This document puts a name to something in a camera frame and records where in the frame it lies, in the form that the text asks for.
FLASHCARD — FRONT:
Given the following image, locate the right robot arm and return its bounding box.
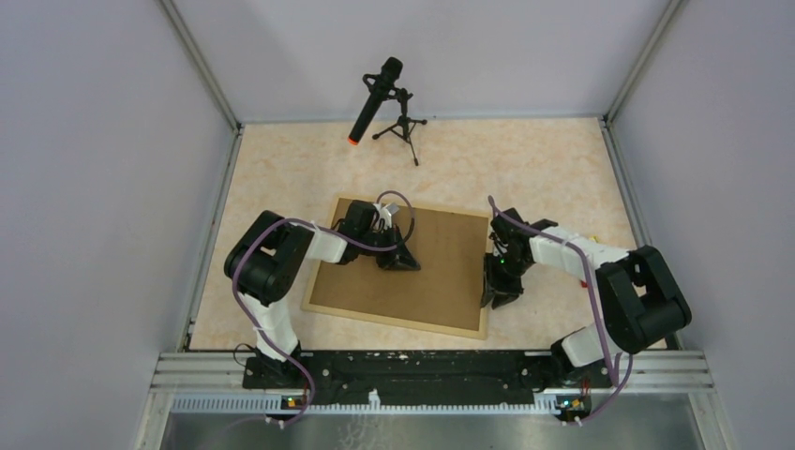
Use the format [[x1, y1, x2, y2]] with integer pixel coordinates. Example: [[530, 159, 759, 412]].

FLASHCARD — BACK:
[[481, 208, 692, 386]]

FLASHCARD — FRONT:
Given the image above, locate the black microphone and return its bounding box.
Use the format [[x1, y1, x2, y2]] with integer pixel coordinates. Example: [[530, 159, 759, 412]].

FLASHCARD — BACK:
[[348, 56, 403, 145]]

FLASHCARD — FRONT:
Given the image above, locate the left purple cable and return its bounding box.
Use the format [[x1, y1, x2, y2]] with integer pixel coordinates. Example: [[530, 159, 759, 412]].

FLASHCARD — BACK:
[[231, 189, 416, 429]]

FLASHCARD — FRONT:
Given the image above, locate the wooden picture frame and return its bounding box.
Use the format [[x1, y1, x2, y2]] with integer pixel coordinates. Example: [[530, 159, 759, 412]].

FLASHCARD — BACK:
[[300, 196, 493, 341]]

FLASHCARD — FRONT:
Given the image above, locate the aluminium rail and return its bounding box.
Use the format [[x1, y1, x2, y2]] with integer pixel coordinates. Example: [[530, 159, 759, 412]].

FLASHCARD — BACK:
[[148, 351, 715, 418]]

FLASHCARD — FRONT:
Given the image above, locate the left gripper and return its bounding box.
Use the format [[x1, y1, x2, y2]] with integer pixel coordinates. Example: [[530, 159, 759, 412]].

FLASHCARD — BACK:
[[358, 224, 420, 272]]

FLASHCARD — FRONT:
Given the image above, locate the black tripod stand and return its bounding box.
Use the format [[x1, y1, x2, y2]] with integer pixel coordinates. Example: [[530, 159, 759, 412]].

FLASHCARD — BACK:
[[371, 88, 428, 167]]

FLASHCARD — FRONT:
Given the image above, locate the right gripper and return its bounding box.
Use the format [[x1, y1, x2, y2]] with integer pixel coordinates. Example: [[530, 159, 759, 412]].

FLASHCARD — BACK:
[[481, 251, 533, 310]]

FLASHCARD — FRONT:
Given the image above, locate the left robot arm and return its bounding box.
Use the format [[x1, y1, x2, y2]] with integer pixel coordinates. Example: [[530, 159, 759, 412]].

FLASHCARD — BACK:
[[224, 200, 421, 388]]

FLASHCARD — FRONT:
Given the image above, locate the brown backing board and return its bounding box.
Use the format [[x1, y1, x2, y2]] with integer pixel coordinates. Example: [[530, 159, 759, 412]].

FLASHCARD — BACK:
[[308, 202, 490, 332]]

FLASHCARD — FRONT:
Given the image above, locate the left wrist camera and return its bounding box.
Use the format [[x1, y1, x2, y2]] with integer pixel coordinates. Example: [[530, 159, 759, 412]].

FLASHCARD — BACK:
[[373, 202, 399, 231]]

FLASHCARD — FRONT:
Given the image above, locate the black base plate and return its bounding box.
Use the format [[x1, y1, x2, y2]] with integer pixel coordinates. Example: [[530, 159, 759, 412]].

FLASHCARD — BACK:
[[242, 350, 611, 406]]

